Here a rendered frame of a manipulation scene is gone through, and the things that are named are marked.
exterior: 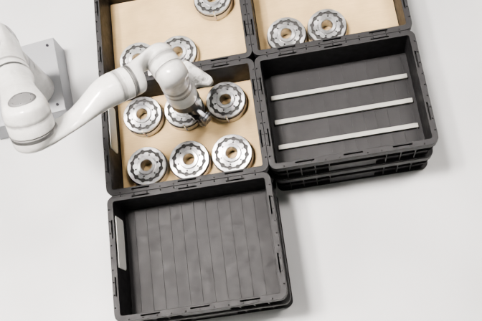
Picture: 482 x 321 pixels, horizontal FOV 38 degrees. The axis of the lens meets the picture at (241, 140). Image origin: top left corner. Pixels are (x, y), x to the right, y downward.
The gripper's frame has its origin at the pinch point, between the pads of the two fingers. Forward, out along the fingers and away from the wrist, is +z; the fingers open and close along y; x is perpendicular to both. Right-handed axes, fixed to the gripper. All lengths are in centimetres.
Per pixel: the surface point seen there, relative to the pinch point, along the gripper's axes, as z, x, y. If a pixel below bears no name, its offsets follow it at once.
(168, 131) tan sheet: 2.2, -7.0, -3.4
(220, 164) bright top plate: -0.8, -6.5, 14.2
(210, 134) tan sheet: 2.1, -1.2, 6.1
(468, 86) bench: 15, 52, 51
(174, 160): -0.7, -12.4, 3.9
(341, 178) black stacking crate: 11.7, 10.6, 38.6
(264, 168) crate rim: -7.9, -2.2, 25.6
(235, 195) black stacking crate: 2.3, -10.3, 21.4
